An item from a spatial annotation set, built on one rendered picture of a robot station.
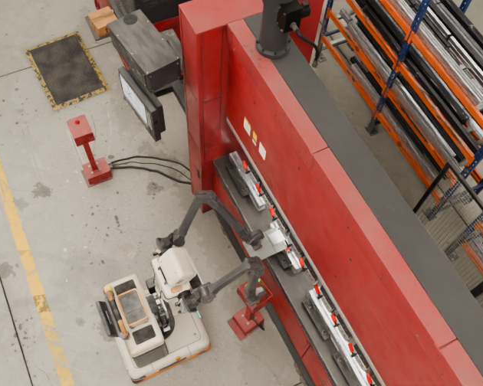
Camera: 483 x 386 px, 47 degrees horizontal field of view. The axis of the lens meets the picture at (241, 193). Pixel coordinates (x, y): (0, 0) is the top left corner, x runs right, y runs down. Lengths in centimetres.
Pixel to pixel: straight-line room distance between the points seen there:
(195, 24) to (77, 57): 317
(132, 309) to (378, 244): 191
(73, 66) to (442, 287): 463
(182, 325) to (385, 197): 228
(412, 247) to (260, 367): 236
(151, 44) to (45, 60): 282
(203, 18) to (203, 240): 233
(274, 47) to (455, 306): 158
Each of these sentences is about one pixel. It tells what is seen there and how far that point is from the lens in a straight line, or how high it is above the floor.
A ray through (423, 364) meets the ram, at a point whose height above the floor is 203.
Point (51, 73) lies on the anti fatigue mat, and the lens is 622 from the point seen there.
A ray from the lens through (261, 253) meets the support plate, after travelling 391.
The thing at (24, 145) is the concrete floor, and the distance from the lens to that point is 577.
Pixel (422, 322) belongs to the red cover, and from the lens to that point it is 256.
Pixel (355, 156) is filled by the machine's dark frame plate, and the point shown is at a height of 230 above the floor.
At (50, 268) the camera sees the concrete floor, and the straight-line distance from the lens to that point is 512.
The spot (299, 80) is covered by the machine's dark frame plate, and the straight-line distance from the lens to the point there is 304.
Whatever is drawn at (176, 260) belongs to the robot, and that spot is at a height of 139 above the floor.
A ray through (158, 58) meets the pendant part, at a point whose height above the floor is 195.
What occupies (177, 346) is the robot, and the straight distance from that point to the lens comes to 446.
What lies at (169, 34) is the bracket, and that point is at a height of 170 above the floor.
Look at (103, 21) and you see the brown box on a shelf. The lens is 505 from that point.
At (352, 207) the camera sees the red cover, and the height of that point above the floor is 230.
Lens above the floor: 462
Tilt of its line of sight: 62 degrees down
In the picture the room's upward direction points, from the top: 6 degrees clockwise
